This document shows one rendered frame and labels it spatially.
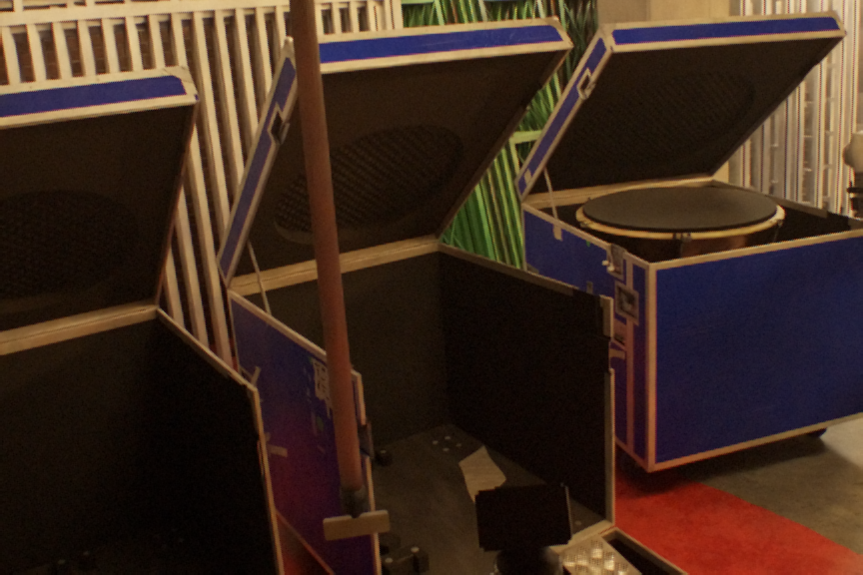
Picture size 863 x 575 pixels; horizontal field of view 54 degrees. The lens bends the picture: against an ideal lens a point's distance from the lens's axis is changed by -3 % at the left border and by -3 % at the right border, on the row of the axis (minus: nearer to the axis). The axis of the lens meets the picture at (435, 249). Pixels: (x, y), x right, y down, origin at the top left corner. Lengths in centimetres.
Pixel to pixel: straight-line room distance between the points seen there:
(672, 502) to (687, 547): 29
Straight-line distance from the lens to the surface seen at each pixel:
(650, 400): 324
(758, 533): 337
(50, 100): 216
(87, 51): 383
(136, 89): 220
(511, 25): 261
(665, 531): 334
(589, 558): 290
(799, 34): 360
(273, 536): 244
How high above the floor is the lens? 182
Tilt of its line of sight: 15 degrees down
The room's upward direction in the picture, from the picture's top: 4 degrees counter-clockwise
